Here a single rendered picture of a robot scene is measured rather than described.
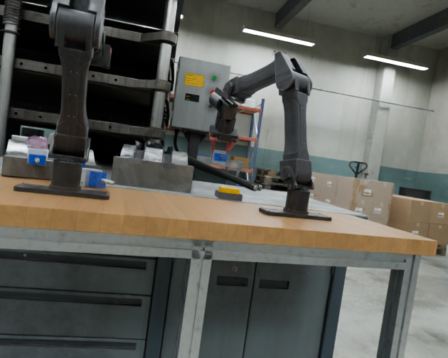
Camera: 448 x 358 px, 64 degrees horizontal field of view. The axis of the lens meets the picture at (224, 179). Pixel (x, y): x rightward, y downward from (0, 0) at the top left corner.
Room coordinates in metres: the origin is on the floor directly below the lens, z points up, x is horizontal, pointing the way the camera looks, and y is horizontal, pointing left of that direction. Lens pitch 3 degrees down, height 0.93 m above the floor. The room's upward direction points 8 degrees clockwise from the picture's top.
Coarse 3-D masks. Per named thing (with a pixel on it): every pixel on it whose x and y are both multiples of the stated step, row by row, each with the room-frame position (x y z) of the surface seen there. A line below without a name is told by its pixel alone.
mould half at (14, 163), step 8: (16, 136) 1.33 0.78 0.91; (24, 136) 1.35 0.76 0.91; (8, 144) 1.14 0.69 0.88; (16, 144) 1.15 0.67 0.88; (24, 144) 1.17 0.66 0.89; (8, 152) 1.10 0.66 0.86; (16, 152) 1.12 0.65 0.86; (24, 152) 1.13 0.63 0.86; (8, 160) 1.00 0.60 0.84; (16, 160) 1.01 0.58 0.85; (24, 160) 1.02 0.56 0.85; (48, 160) 1.06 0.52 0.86; (88, 160) 1.22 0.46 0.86; (8, 168) 1.00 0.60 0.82; (16, 168) 1.01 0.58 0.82; (24, 168) 1.02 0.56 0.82; (32, 168) 1.03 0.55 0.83; (40, 168) 1.04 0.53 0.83; (48, 168) 1.05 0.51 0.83; (96, 168) 1.11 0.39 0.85; (16, 176) 1.01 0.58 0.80; (24, 176) 1.02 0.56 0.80; (32, 176) 1.03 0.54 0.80; (40, 176) 1.04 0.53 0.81; (48, 176) 1.05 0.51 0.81
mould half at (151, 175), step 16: (128, 144) 1.48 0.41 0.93; (144, 160) 1.18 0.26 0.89; (160, 160) 1.41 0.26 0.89; (176, 160) 1.44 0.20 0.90; (112, 176) 1.16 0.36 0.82; (128, 176) 1.17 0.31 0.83; (144, 176) 1.18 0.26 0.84; (160, 176) 1.19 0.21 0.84; (176, 176) 1.20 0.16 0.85; (192, 176) 1.21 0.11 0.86
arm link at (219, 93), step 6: (228, 84) 1.23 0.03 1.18; (216, 90) 1.33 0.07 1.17; (222, 90) 1.31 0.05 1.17; (228, 90) 1.22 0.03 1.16; (210, 96) 1.33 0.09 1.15; (216, 96) 1.31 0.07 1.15; (222, 96) 1.30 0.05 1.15; (228, 96) 1.23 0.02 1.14; (210, 102) 1.33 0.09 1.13; (216, 102) 1.30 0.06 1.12; (240, 102) 1.28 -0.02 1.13; (216, 108) 1.31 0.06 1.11
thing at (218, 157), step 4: (216, 152) 1.35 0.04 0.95; (220, 152) 1.36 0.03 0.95; (224, 152) 1.36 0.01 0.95; (212, 156) 1.36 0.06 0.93; (216, 156) 1.31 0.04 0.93; (220, 156) 1.29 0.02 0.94; (224, 156) 1.27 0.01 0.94; (212, 160) 1.35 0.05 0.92; (216, 160) 1.31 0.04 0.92; (220, 160) 1.32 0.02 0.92; (224, 160) 1.32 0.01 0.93; (216, 164) 1.36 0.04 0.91; (220, 164) 1.36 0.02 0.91; (224, 164) 1.36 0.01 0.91
